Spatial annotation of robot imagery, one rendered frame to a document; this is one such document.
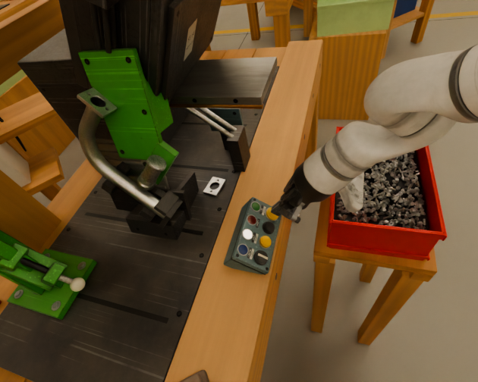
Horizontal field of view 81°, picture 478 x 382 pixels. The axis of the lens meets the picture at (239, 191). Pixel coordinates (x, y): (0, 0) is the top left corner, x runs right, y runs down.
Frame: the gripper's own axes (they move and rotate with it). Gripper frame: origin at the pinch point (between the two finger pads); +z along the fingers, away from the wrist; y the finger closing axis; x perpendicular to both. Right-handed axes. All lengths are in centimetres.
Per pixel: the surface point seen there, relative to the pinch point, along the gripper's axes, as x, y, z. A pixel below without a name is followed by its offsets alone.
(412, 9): 89, -276, 21
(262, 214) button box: -2.1, 1.0, 3.4
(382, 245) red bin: 24.0, -1.2, -3.5
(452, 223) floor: 114, -69, 37
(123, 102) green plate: -36.3, -3.0, -3.0
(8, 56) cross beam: -72, -17, 18
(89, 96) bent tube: -41.6, -1.1, -2.4
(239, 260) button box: -4.0, 12.7, 3.7
